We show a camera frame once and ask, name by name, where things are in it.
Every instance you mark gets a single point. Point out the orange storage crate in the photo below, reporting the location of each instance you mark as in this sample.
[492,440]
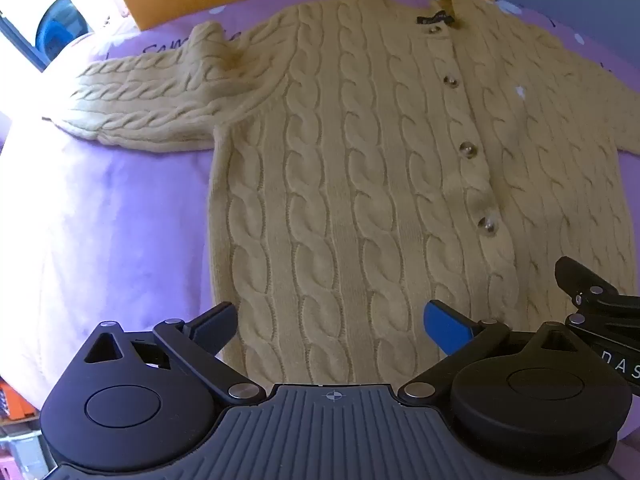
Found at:
[15,410]

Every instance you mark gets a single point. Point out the white washing machine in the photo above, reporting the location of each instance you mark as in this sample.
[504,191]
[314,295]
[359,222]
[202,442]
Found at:
[55,15]

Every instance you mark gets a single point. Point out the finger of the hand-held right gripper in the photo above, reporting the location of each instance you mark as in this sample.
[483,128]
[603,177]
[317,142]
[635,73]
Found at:
[582,277]

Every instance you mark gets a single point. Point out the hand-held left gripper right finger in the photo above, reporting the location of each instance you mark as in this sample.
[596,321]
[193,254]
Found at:
[445,331]

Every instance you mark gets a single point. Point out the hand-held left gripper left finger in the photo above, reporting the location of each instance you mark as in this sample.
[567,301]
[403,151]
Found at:
[216,326]

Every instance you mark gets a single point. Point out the pink printed bed sheet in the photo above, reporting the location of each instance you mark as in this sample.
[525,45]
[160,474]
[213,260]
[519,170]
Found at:
[125,220]

